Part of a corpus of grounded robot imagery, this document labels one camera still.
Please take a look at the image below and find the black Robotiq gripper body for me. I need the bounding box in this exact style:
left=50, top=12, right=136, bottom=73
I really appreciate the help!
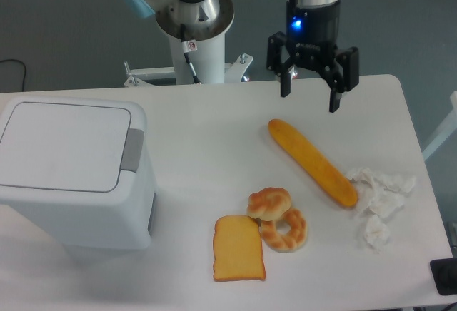
left=285, top=0, right=341, bottom=76

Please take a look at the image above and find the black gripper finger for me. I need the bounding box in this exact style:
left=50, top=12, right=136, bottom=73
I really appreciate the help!
left=266, top=31, right=296, bottom=98
left=321, top=46, right=359, bottom=113

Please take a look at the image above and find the white push-lid trash can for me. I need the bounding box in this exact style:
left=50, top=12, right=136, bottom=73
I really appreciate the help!
left=1, top=96, right=157, bottom=250

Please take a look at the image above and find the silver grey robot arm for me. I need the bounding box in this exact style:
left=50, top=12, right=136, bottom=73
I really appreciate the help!
left=125, top=0, right=359, bottom=112

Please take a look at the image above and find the long orange baguette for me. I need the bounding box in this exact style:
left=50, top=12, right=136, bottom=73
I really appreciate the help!
left=268, top=119, right=358, bottom=208

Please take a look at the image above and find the large crumpled white tissue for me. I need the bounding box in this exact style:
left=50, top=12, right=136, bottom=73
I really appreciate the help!
left=346, top=168, right=416, bottom=218

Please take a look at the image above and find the braided round bread bun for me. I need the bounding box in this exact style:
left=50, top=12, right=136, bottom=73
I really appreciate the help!
left=246, top=187, right=292, bottom=221

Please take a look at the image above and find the small crumpled white tissue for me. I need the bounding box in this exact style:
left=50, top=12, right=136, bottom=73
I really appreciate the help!
left=363, top=215, right=391, bottom=253

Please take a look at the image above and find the orange toast slice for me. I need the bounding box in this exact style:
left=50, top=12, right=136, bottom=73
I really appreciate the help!
left=213, top=215, right=266, bottom=282

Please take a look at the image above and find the black device at table edge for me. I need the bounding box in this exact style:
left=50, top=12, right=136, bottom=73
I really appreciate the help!
left=430, top=258, right=457, bottom=295

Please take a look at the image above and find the white clamp bracket with red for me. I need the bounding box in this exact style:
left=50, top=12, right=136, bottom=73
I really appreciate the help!
left=291, top=66, right=298, bottom=80

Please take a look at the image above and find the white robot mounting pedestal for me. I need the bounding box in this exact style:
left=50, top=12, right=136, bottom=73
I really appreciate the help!
left=124, top=34, right=253, bottom=87

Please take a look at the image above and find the white frame leg right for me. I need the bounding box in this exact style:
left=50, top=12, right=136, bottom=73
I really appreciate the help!
left=422, top=91, right=456, bottom=161

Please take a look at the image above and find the braided bread ring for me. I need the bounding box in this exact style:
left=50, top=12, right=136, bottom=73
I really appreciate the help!
left=259, top=207, right=308, bottom=254

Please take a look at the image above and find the black cable on floor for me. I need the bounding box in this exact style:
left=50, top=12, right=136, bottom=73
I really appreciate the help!
left=0, top=58, right=28, bottom=93

